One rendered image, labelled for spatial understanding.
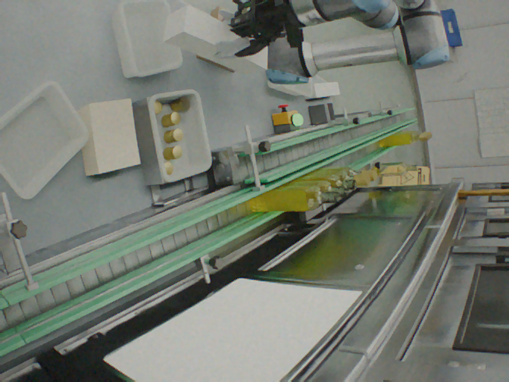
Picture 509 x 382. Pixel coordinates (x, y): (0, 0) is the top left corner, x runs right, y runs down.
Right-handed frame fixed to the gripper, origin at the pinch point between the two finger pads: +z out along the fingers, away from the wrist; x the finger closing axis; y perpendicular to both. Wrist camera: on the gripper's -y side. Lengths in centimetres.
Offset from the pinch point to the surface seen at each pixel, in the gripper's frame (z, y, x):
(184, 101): 29.4, -15.5, 3.3
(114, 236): 21.1, 8.4, 40.0
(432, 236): -29, -48, 38
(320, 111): 29, -87, -12
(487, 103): -23, -592, -171
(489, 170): -14, -634, -63
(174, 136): 27.7, -12.0, 14.2
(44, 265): 21, 25, 46
